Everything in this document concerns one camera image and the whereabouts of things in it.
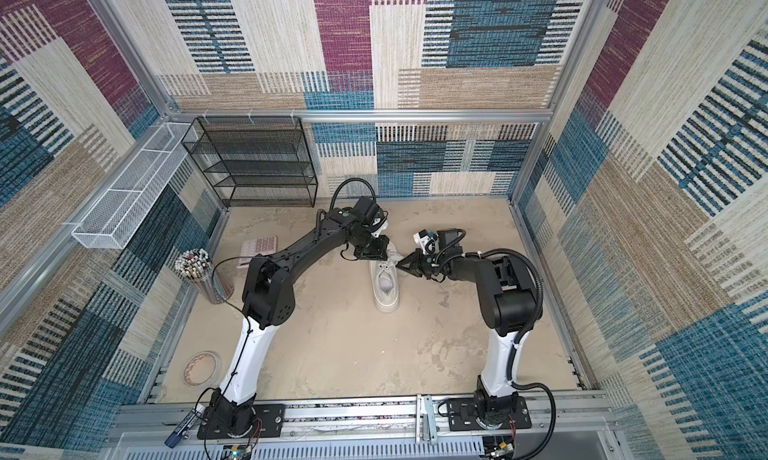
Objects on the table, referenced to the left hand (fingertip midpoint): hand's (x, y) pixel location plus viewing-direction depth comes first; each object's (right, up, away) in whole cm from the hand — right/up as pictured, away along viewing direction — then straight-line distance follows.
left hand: (390, 253), depth 94 cm
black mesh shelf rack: (-49, +32, +16) cm, 61 cm away
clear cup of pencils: (-52, -3, -13) cm, 53 cm away
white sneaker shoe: (-1, -8, -2) cm, 8 cm away
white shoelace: (+1, -2, +2) cm, 3 cm away
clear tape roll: (-50, -30, -13) cm, 60 cm away
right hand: (+3, -4, +1) cm, 5 cm away
